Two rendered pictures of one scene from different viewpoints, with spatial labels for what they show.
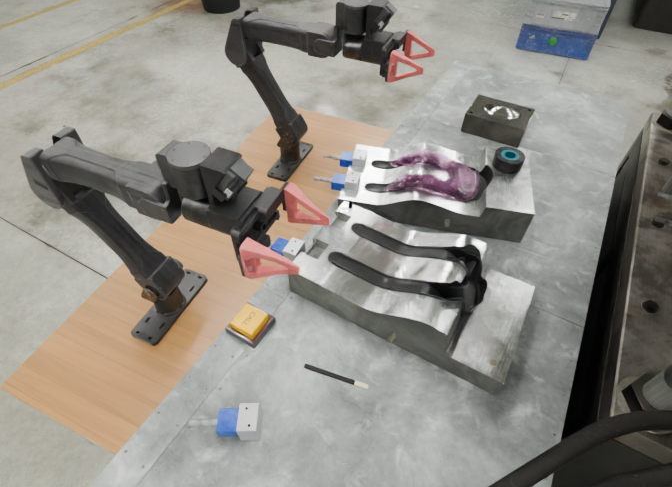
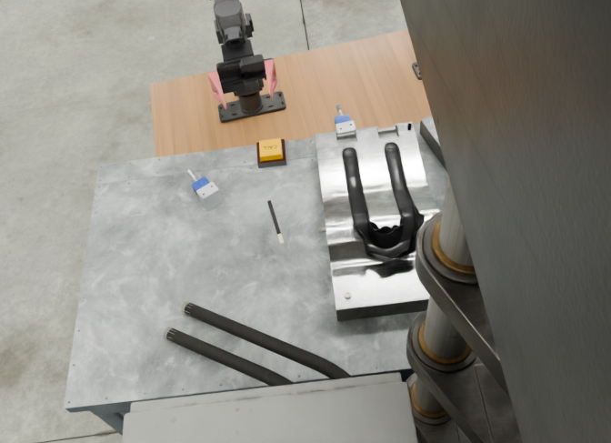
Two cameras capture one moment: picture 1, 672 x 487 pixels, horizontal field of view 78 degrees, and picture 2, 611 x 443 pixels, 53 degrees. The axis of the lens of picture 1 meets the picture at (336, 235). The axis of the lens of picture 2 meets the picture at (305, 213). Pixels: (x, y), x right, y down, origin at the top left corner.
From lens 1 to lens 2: 95 cm
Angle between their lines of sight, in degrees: 38
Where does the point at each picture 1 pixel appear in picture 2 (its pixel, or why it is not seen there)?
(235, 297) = (285, 132)
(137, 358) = (207, 122)
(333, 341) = (299, 205)
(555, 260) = not seen: hidden behind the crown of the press
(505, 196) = not seen: hidden behind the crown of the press
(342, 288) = (326, 173)
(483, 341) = (362, 282)
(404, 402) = (288, 269)
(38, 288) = (269, 51)
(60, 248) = (308, 29)
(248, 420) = (205, 192)
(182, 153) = (225, 6)
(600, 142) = not seen: outside the picture
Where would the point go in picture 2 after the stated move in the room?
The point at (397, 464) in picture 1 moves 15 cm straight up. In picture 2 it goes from (245, 286) to (233, 256)
